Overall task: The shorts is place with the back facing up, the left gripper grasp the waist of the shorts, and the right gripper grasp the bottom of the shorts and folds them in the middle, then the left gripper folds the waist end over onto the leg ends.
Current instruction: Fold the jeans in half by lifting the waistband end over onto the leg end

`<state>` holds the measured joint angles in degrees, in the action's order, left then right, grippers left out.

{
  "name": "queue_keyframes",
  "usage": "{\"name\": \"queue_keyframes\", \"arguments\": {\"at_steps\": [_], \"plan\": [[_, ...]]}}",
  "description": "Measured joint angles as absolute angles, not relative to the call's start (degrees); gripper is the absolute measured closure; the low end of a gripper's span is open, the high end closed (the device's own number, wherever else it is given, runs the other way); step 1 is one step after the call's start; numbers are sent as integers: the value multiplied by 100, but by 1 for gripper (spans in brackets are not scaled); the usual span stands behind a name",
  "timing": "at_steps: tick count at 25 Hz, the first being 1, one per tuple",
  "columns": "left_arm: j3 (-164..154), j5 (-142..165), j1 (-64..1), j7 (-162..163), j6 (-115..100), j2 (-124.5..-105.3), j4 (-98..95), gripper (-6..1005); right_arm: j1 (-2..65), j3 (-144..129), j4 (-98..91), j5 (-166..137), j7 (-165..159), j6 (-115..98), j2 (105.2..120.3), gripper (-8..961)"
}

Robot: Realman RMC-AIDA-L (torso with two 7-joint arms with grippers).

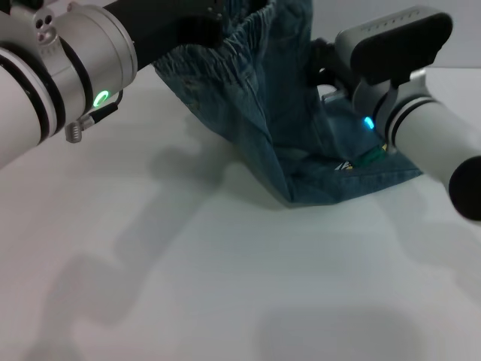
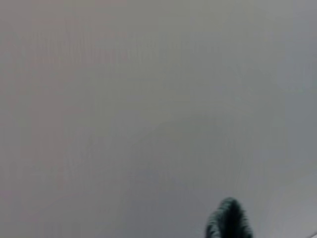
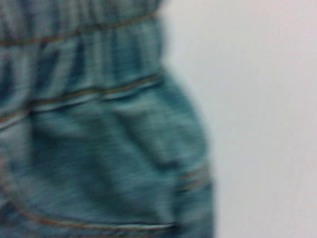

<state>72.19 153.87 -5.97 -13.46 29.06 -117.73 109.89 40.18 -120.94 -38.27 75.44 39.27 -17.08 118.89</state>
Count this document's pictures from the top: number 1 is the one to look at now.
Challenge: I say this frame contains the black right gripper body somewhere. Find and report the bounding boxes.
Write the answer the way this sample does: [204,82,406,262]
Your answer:
[308,37,339,87]

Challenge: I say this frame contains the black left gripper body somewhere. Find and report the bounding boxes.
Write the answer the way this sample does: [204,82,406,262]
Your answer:
[103,0,222,74]

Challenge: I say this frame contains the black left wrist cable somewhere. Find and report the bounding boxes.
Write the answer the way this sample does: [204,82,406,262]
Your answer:
[65,89,123,144]

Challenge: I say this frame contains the blue denim shorts with cartoon print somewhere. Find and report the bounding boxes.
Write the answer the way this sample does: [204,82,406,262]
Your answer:
[153,0,424,208]

